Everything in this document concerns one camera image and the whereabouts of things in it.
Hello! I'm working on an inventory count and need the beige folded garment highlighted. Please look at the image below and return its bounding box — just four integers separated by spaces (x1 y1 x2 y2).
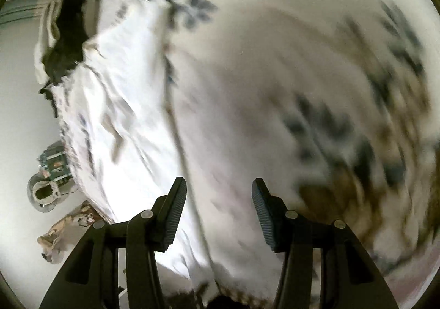
34 0 101 85

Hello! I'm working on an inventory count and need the crumpled brown paper bag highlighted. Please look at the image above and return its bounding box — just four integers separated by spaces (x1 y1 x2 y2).
37 200 105 264

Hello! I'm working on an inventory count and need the floral bed sheet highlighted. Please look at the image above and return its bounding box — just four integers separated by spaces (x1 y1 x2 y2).
48 0 440 309

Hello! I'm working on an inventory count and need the white garment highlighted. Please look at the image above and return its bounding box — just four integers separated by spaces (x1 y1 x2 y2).
55 0 186 223

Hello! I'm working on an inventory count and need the black folded garment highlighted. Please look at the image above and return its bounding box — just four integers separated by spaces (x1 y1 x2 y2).
40 0 88 118

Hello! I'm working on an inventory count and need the white round floor device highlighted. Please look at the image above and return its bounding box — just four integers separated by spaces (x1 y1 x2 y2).
27 173 78 213

